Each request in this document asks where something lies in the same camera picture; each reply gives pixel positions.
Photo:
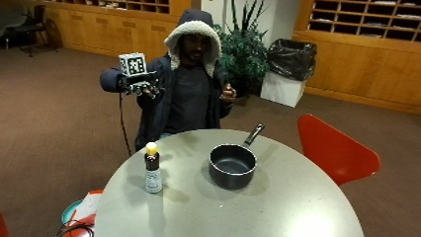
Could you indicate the white marker cube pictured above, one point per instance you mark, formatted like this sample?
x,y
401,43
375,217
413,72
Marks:
x,y
132,64

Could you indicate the the person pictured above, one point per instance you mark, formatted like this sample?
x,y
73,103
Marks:
x,y
188,82

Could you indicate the green potted plant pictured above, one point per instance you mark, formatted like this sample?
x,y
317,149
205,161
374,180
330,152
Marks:
x,y
242,56

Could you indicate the white bin with black bag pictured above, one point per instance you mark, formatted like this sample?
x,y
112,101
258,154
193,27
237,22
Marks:
x,y
286,72

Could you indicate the wooden pigeonhole cabinet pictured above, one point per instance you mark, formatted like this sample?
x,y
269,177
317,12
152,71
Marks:
x,y
363,52
113,23

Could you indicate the dark bottle with yellow cap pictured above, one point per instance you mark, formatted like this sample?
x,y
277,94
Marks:
x,y
153,168

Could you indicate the black chair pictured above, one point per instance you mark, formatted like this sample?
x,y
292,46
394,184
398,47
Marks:
x,y
32,28

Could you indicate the red chair with papers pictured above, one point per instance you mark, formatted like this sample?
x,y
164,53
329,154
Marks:
x,y
85,214

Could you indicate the teal round object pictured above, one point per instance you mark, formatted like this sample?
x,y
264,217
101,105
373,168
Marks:
x,y
69,210

